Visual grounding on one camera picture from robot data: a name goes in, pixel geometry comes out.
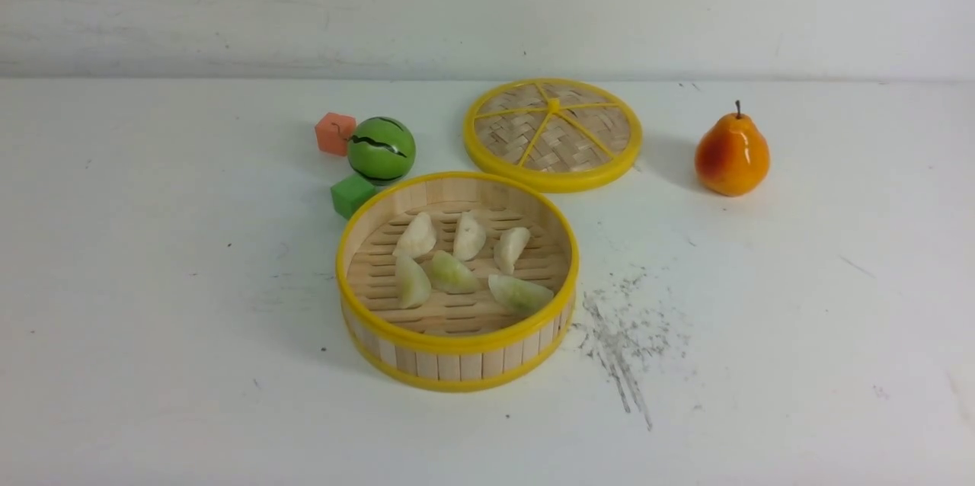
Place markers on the white dumpling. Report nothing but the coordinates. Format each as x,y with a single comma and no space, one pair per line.
469,237
418,238
509,248

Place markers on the pale green dumpling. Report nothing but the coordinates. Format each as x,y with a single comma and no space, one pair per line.
450,275
519,296
412,282

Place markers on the bamboo steamer tray yellow rim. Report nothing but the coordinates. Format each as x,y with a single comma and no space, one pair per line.
456,342

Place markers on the woven bamboo steamer lid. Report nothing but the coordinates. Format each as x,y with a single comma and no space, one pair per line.
553,134

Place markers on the green toy watermelon ball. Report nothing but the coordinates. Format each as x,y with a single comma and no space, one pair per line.
382,150

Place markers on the green cube block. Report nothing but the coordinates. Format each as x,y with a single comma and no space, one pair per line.
350,193

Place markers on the orange cube block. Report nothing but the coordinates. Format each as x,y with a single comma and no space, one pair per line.
333,133

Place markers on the orange toy pear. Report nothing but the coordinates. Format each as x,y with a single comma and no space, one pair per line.
733,157

